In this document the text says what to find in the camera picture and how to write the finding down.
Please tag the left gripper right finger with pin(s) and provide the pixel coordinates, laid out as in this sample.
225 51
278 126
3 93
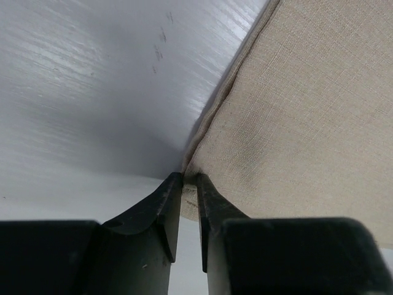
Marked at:
242 255

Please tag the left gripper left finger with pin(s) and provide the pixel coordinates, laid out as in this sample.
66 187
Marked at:
131 253

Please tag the beige cloth napkin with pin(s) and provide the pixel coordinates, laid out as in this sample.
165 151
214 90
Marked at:
302 125

